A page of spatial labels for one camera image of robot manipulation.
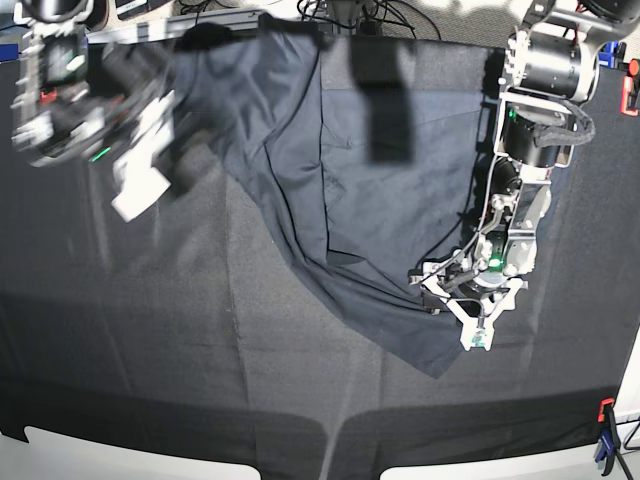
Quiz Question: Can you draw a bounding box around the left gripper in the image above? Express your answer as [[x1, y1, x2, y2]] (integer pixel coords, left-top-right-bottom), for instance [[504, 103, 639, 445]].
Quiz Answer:
[[421, 267, 509, 315]]

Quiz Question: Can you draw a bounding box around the dark navy t-shirt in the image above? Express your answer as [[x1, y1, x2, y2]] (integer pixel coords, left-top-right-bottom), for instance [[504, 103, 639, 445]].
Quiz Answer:
[[176, 14, 505, 378]]

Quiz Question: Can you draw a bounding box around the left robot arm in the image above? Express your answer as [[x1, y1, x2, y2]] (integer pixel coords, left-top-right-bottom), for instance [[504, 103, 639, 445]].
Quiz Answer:
[[410, 1, 639, 319]]

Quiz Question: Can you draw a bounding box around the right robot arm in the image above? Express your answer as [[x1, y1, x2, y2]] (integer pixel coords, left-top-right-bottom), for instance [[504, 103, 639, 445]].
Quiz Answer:
[[11, 1, 205, 195]]

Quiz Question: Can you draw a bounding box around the black felt table cover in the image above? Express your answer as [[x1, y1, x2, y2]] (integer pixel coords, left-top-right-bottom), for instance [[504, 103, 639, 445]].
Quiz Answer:
[[1, 63, 639, 479]]

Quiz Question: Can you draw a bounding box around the blue clamp near right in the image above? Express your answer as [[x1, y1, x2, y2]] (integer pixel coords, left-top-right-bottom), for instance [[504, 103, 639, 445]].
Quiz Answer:
[[595, 398, 621, 477]]

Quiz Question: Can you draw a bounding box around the blue clamp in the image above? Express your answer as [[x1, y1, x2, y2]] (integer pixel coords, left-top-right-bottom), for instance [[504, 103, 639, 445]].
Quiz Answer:
[[595, 398, 621, 477], [598, 41, 627, 69]]

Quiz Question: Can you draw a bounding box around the red clamp far right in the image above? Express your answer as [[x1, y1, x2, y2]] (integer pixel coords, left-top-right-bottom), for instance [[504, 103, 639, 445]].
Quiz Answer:
[[620, 59, 639, 117]]

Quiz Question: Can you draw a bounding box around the blue clamp far right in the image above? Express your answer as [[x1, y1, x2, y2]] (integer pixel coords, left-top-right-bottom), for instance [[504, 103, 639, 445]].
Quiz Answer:
[[598, 41, 627, 69]]

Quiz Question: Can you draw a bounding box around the black cable bundle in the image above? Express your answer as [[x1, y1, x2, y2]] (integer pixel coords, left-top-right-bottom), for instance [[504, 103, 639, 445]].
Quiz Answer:
[[295, 0, 444, 40]]

